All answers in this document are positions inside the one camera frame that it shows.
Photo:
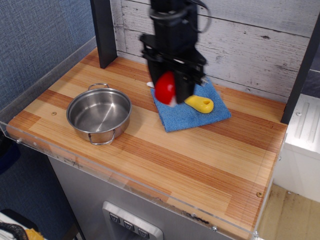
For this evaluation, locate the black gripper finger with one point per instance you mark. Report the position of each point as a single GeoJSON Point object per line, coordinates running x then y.
{"type": "Point", "coordinates": [185, 82]}
{"type": "Point", "coordinates": [157, 67]}

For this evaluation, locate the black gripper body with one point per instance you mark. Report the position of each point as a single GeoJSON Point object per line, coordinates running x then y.
{"type": "Point", "coordinates": [175, 35]}

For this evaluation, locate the red toy apple piece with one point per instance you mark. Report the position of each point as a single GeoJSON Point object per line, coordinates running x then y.
{"type": "Point", "coordinates": [165, 89]}

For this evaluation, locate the blue folded cloth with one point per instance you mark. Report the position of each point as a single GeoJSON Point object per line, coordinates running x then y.
{"type": "Point", "coordinates": [183, 116]}

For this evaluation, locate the stainless steel pot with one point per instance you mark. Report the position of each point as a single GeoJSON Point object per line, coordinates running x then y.
{"type": "Point", "coordinates": [100, 114]}

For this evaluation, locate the white side cabinet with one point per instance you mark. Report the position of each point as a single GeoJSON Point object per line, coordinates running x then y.
{"type": "Point", "coordinates": [298, 166]}

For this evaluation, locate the grey toy fridge cabinet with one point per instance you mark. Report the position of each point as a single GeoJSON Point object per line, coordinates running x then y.
{"type": "Point", "coordinates": [87, 193]}

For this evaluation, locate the clear acrylic table guard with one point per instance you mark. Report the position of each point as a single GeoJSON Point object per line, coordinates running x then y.
{"type": "Point", "coordinates": [217, 175]}

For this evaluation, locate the silver dispenser button panel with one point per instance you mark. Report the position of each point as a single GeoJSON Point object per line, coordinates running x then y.
{"type": "Point", "coordinates": [124, 225]}

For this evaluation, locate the yellow object at corner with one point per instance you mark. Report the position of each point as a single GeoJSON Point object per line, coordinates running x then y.
{"type": "Point", "coordinates": [32, 234]}

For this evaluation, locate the yellow handled toy knife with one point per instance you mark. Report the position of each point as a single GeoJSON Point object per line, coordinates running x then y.
{"type": "Point", "coordinates": [201, 104]}

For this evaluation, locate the dark grey left post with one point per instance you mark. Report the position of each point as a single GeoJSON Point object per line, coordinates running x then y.
{"type": "Point", "coordinates": [104, 31]}

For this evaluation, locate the dark grey post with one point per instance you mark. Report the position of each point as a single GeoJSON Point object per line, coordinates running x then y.
{"type": "Point", "coordinates": [302, 73]}
{"type": "Point", "coordinates": [104, 31]}

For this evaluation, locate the dark grey right post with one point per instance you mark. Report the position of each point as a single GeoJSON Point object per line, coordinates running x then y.
{"type": "Point", "coordinates": [302, 73]}

